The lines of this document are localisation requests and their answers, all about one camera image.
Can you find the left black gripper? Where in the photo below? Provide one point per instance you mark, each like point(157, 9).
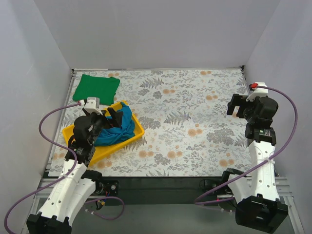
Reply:
point(107, 119)

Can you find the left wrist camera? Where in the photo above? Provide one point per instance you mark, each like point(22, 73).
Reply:
point(91, 105)

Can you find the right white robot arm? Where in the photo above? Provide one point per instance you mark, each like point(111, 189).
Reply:
point(258, 204)

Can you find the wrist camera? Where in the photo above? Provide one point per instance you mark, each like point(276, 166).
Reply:
point(91, 105)
point(258, 89)

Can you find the floral table mat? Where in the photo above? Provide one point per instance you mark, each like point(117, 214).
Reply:
point(183, 114)

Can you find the aluminium frame rail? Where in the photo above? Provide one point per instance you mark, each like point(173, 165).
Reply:
point(282, 187)

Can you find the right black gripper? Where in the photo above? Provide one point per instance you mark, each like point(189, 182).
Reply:
point(240, 107)

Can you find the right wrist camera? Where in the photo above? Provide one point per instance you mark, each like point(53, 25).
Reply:
point(258, 89)

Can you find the folded green t shirt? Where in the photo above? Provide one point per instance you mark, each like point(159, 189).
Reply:
point(99, 87)

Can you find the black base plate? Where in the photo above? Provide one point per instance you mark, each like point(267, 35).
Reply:
point(157, 190)

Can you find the blue t shirt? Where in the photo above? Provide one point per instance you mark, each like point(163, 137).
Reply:
point(118, 135)

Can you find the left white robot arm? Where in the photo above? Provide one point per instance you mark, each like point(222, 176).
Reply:
point(75, 183)

